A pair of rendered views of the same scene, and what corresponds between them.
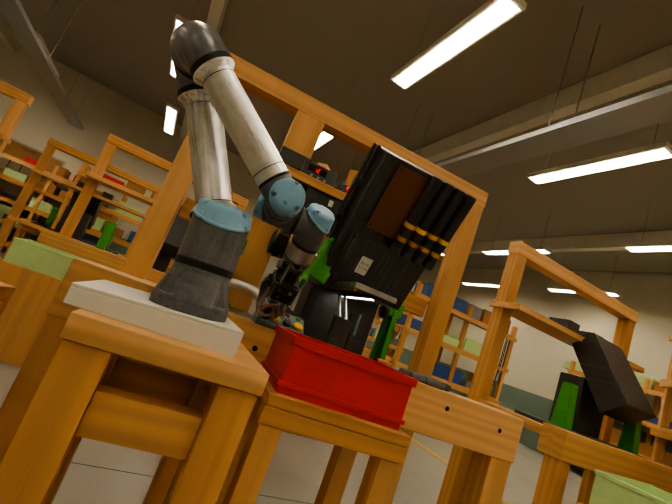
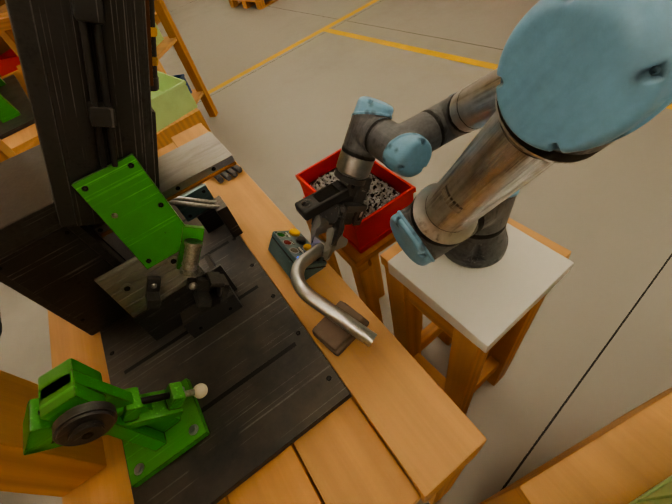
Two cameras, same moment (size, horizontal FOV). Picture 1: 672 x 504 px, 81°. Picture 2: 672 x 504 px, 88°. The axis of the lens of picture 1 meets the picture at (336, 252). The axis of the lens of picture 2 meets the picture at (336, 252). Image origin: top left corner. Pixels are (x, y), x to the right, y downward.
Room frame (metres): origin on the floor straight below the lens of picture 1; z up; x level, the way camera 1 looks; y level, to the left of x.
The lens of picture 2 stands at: (1.17, 0.68, 1.58)
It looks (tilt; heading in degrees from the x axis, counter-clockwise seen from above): 50 degrees down; 265
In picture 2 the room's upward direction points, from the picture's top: 17 degrees counter-clockwise
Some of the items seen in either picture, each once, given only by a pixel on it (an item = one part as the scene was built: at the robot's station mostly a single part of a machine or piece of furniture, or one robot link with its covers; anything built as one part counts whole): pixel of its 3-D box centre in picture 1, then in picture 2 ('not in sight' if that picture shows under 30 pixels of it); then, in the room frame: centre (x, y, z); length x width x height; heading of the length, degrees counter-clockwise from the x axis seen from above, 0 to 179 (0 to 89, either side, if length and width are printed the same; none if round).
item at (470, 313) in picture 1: (445, 361); not in sight; (6.98, -2.47, 1.14); 2.45 x 0.55 x 2.28; 113
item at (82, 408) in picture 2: not in sight; (86, 426); (1.56, 0.43, 1.12); 0.07 x 0.03 x 0.08; 16
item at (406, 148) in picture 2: (278, 209); (405, 144); (0.94, 0.17, 1.18); 0.11 x 0.11 x 0.08; 13
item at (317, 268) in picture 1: (320, 264); (137, 207); (1.48, 0.04, 1.17); 0.13 x 0.12 x 0.20; 106
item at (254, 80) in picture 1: (364, 139); not in sight; (1.85, 0.07, 1.89); 1.50 x 0.09 x 0.09; 106
